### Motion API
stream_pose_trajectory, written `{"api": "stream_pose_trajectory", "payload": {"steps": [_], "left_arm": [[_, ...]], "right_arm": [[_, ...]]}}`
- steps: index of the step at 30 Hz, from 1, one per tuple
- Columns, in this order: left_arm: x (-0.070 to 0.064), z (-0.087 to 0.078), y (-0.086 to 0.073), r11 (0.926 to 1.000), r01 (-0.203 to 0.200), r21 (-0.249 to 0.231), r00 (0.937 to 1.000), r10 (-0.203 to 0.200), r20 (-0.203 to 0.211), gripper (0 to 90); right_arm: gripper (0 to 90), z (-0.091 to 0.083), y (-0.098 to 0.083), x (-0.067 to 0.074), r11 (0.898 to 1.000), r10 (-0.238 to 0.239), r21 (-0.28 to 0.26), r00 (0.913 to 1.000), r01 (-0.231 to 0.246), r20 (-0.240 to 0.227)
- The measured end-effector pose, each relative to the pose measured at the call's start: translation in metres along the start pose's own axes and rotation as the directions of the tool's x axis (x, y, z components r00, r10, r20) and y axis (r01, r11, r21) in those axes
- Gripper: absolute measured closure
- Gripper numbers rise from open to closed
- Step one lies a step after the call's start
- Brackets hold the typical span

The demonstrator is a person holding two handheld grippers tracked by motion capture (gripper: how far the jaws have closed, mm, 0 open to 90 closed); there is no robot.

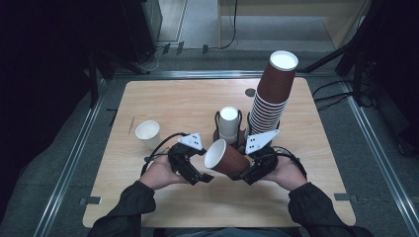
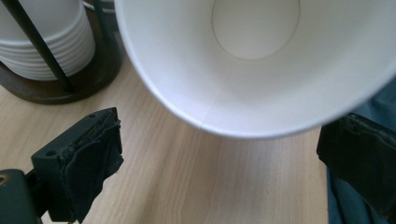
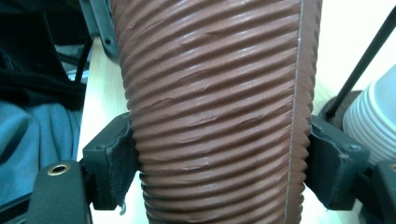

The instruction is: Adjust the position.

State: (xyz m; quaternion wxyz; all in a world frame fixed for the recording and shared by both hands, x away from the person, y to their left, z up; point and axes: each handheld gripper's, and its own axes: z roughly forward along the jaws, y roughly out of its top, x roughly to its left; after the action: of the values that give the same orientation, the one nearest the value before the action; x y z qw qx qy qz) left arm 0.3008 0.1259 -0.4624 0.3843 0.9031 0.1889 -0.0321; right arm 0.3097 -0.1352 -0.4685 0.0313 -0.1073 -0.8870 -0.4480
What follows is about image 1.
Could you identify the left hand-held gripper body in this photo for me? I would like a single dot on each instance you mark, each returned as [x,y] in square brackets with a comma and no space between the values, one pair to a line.
[181,158]

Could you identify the person's left hand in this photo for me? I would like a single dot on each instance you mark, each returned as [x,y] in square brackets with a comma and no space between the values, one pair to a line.
[158,174]

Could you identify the black cabinet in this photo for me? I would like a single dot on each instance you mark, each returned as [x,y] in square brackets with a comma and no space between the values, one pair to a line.
[140,29]

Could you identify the white paper cup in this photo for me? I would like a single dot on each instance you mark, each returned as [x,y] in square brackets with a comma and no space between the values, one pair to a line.
[150,133]
[228,138]
[228,121]

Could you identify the grey flat metal bracket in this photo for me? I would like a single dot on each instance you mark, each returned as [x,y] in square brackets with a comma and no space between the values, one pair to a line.
[90,200]
[345,197]

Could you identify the long metal floor rail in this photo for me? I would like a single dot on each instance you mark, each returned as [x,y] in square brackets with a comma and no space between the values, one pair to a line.
[69,164]
[378,154]

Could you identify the person's grey trousers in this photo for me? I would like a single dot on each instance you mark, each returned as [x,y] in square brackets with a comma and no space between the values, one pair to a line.
[227,232]

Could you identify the dark round table grommet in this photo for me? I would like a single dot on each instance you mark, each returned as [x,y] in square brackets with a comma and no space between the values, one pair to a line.
[250,92]

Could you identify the light wooden furniture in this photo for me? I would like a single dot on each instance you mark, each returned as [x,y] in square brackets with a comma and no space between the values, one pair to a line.
[342,23]

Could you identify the black metal stand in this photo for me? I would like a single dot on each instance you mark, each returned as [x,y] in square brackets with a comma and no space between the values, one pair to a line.
[94,82]
[324,59]

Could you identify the person's right hand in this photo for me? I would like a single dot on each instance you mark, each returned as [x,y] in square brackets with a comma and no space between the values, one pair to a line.
[288,174]

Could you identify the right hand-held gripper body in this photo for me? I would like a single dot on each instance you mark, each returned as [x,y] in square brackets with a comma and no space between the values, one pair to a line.
[265,163]

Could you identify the stack of brown paper cups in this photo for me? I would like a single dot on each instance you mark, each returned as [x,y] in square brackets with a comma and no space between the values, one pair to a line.
[275,85]

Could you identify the single brown ribbed cup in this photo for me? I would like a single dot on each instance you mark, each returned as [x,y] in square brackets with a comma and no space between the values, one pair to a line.
[232,163]

